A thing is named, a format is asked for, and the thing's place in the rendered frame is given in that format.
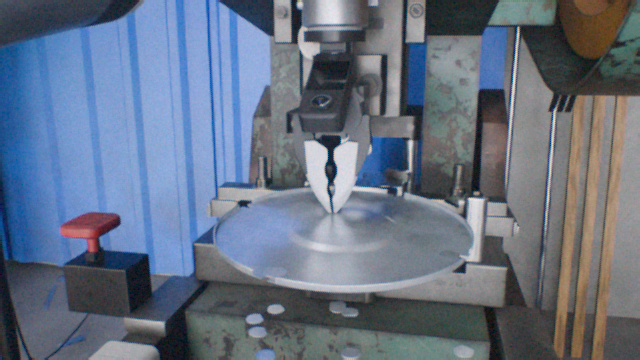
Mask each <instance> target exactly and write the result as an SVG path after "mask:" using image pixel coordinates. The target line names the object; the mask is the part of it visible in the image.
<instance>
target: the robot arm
mask: <svg viewBox="0 0 640 360"><path fill-rule="evenodd" d="M144 1H145V0H0V49H2V48H6V47H9V46H13V45H16V44H19V43H22V42H26V41H30V40H34V39H38V38H42V37H46V36H50V35H54V34H57V33H62V32H66V31H70V30H74V29H79V28H85V27H91V26H95V25H100V24H105V23H110V22H114V21H117V20H121V19H123V18H125V17H127V16H129V15H131V14H132V13H134V12H135V11H136V10H137V9H138V8H139V7H141V5H142V4H143V2H144ZM296 6H297V9H298V10H302V26H303V27H306V28H307V30H306V31H303V42H320V52H319V53H317V54H316V55H315V57H314V60H313V63H312V67H311V70H310V73H309V76H308V79H307V83H306V86H303V94H302V95H301V96H300V97H299V98H298V100H299V101H300V104H299V108H298V113H295V114H293V119H294V127H293V146H294V149H295V152H296V155H297V157H298V159H299V162H300V164H301V166H302V169H303V171H304V173H305V174H306V176H307V178H308V181H309V183H310V185H311V187H312V189H313V191H314V193H315V195H316V196H317V198H318V200H319V201H320V203H321V204H322V205H323V206H324V208H325V209H326V210H327V211H328V212H329V213H337V212H338V211H339V210H340V209H341V208H342V206H343V205H344V204H345V202H346V201H347V199H348V198H349V196H350V193H351V191H352V189H353V187H354V185H355V182H356V180H357V178H358V175H359V173H360V170H361V168H362V166H363V164H364V162H365V159H366V157H367V155H368V153H369V150H370V147H371V142H372V131H371V129H370V118H371V115H370V114H369V113H370V83H357V82H356V57H357V42H366V30H363V27H367V26H368V25H369V0H302V1H298V2H297V4H296ZM364 100H365V110H364V105H363V101H364ZM324 133H336V134H339V135H340V136H341V138H342V139H346V138H347V137H348V133H350V134H349V137H348V140H347V141H345V142H344V143H342V144H340V145H339V146H338V147H337V148H336V149H335V151H334V161H335V163H336V165H337V175H336V177H335V180H334V184H335V193H334V196H333V195H332V193H331V191H330V187H329V184H330V175H329V173H328V171H327V163H328V161H329V159H330V147H329V146H328V145H327V144H325V143H324V142H322V138H321V137H322V135H323V134H324Z"/></svg>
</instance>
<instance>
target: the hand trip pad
mask: <svg viewBox="0 0 640 360"><path fill-rule="evenodd" d="M120 225H121V219H120V216H119V215H117V214H113V213H99V212H89V213H86V214H83V215H80V216H78V217H76V218H74V219H72V220H70V221H68V222H66V223H63V224H62V225H61V227H60V230H61V234H62V235H63V236H64V237H70V238H82V239H87V245H88V252H98V251H100V250H101V245H100V237H101V236H103V235H104V234H106V233H107V232H109V231H111V230H113V229H114V228H118V227H119V226H120Z"/></svg>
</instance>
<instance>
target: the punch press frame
mask: <svg viewBox="0 0 640 360"><path fill-rule="evenodd" d="M218 1H219V2H221V3H222V4H224V5H225V6H226V7H228V8H229V9H231V10H232V11H234V12H235V13H236V14H238V15H239V16H241V17H242V18H244V19H245V20H246V21H248V22H249V23H251V24H252V25H254V26H255V27H256V28H258V29H259V30H261V31H263V32H264V33H265V34H267V35H268V36H269V57H270V99H271V140H272V182H273V184H275V185H294V186H305V182H306V181H307V180H308V178H307V176H306V174H305V173H304V171H303V169H302V166H301V164H300V162H299V159H298V157H297V155H296V152H295V149H294V146H293V134H292V133H287V132H286V112H287V111H290V110H292V109H294V108H296V107H298V106H299V104H300V101H299V100H298V98H299V97H300V57H299V45H298V44H285V43H274V20H273V0H218ZM499 2H500V0H427V52H426V72H425V93H424V113H423V133H422V153H421V174H420V184H415V192H425V193H444V194H449V188H450V187H453V186H452V185H453V173H454V172H453V170H454V164H464V165H465V170H464V171H465V174H464V185H463V186H464V188H466V193H471V187H472V174H473V160H474V147H475V137H476V136H475V133H476V121H477V107H478V94H479V66H480V54H481V40H482V35H483V33H484V31H485V29H486V27H487V25H488V23H489V21H490V19H491V17H492V15H493V13H494V11H495V9H496V8H497V6H498V4H499ZM334 301H339V300H331V299H320V298H310V297H306V296H305V295H304V290H301V289H290V288H279V287H268V286H258V285H247V284H236V283H226V282H215V281H213V282H212V283H211V284H210V285H209V286H208V287H207V288H206V289H205V290H204V291H203V292H202V294H201V295H200V296H199V297H198V298H197V299H196V300H195V301H194V302H193V303H192V304H191V305H190V306H189V307H188V308H187V310H186V311H185V315H186V328H187V342H188V356H189V360H259V359H258V358H257V357H256V354H257V353H258V351H260V350H263V349H268V350H272V351H273V352H274V353H275V357H274V359H273V360H489V349H490V339H489V334H488V329H487V324H486V320H485V315H484V310H483V307H482V306H472V305H461V304H451V303H440V302H429V301H418V300H408V299H397V298H387V297H376V299H375V301H373V302H370V303H362V302H352V301H344V302H345V303H346V308H355V309H357V310H358V313H359V314H358V315H357V316H344V315H342V313H335V312H332V311H330V309H329V307H330V306H329V304H330V302H334ZM271 305H281V306H282V307H283V308H284V311H283V312H281V313H278V314H272V313H269V312H268V311H267V309H268V307H269V306H271ZM252 314H259V315H260V316H261V317H262V318H263V321H262V322H260V323H258V324H249V323H248V322H247V317H248V316H249V315H252ZM255 327H260V328H264V330H265V332H266V336H264V337H261V338H255V337H253V336H251V335H250V333H249V332H250V330H251V329H252V328H255ZM460 345H464V346H467V347H468V348H471V349H473V355H472V356H471V357H467V358H465V357H460V356H458V355H456V354H455V353H454V348H455V347H457V346H460ZM347 348H351V349H356V350H360V351H361V355H360V356H359V357H358V358H355V359H347V358H344V357H343V356H342V353H341V352H342V351H343V350H345V349H347Z"/></svg>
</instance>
